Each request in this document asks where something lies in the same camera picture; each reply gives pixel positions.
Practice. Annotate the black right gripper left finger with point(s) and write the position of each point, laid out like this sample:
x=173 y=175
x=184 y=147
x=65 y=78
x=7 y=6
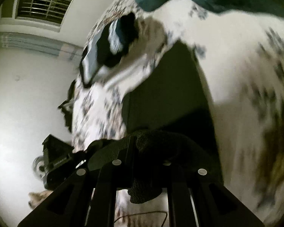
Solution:
x=87 y=198

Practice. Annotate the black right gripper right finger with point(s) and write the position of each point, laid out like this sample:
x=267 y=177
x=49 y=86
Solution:
x=198 y=200

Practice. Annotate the dark striped sweater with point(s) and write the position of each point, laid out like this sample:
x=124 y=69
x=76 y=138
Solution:
x=170 y=132

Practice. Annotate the grey-green left curtain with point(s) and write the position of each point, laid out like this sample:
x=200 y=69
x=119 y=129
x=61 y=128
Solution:
x=41 y=44

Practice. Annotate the folded black grey striped sweater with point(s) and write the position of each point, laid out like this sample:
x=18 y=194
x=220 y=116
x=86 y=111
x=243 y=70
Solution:
x=108 y=47

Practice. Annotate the floral bed cover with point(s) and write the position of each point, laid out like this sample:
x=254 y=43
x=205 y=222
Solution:
x=241 y=55

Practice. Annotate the barred window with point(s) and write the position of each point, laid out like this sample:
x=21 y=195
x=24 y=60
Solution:
x=43 y=14

